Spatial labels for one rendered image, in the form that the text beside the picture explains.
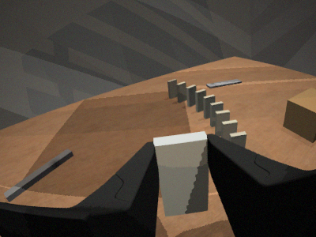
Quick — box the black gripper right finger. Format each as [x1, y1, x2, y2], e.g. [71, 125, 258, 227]
[206, 134, 316, 237]

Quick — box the tan rectangular block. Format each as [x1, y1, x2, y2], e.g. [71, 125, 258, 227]
[284, 88, 316, 143]

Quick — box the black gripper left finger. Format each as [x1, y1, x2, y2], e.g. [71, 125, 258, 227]
[0, 142, 159, 237]

